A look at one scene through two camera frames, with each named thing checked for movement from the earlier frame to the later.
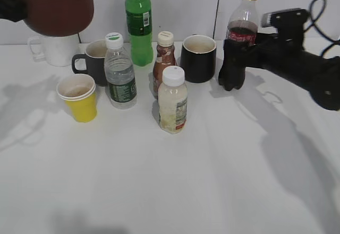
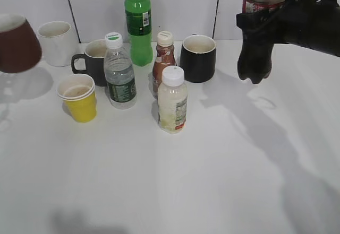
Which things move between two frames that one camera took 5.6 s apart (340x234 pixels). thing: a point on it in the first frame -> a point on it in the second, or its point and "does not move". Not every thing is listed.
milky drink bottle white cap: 172,100 does not move
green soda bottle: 139,23 does not move
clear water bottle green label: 119,74 does not move
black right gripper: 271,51 -> 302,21
